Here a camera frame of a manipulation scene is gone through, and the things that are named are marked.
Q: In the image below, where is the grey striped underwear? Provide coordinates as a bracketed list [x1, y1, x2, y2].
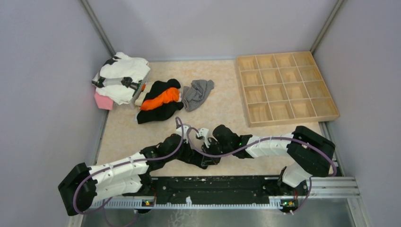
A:
[182, 79, 215, 112]

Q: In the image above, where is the orange underwear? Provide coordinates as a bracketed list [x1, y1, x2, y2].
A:
[140, 87, 182, 111]

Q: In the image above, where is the black metal base rail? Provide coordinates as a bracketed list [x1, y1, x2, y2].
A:
[104, 175, 360, 213]

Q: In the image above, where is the white black clothes pile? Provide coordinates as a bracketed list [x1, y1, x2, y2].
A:
[91, 52, 150, 105]

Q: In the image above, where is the pink cloth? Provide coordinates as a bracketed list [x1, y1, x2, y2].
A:
[94, 92, 113, 110]

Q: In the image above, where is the black boxer underwear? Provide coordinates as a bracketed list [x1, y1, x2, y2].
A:
[177, 143, 221, 169]

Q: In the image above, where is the white perforated basket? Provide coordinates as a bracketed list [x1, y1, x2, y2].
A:
[115, 71, 151, 109]

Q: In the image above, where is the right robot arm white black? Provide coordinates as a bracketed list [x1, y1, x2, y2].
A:
[196, 125, 335, 195]

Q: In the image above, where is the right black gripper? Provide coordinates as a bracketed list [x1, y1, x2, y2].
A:
[202, 137, 233, 165]

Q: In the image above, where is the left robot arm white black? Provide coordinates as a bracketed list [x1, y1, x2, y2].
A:
[58, 125, 189, 216]

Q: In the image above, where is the wooden compartment tray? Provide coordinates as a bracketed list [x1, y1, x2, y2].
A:
[236, 51, 340, 127]

